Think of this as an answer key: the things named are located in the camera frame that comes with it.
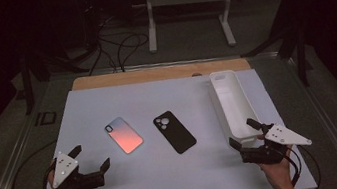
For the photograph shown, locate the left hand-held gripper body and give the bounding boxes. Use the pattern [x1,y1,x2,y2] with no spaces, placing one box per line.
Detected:
[47,145,108,189]

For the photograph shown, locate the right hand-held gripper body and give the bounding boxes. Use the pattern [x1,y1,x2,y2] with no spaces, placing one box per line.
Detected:
[236,116,315,169]

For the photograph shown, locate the white plastic bin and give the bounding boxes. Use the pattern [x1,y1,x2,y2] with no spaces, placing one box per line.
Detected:
[208,66,266,151]

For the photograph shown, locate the pink blue gradient phone case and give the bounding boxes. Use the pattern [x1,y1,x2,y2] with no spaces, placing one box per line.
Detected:
[102,113,147,158]

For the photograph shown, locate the black phone case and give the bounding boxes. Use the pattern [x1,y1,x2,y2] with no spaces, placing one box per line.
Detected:
[151,106,199,158]

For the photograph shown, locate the person's right hand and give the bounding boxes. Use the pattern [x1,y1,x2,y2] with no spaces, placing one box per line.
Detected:
[257,145,299,189]

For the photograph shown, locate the white table mat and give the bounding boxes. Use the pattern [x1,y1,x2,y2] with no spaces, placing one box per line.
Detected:
[17,56,318,189]

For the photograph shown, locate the black stand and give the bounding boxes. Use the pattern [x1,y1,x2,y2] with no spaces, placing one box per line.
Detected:
[232,0,316,97]
[17,42,95,117]

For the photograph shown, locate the black floor bracket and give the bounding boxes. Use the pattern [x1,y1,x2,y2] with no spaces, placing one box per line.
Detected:
[33,109,59,128]

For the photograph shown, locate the black floor cables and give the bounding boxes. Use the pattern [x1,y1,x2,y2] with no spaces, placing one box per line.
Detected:
[81,10,155,79]

